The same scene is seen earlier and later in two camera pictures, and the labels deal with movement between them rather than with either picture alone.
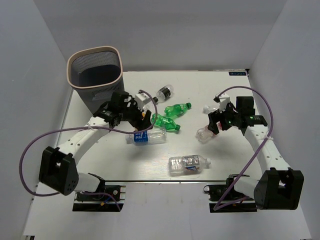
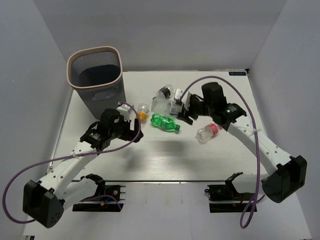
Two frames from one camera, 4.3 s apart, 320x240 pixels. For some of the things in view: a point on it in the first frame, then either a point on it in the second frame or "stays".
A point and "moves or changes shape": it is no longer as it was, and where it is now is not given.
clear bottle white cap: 208,108 moves or changes shape
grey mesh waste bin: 95,75 stays
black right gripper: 216,116 → 184,116
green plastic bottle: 167,123 stays
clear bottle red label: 203,134 stays
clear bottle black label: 163,94 stays
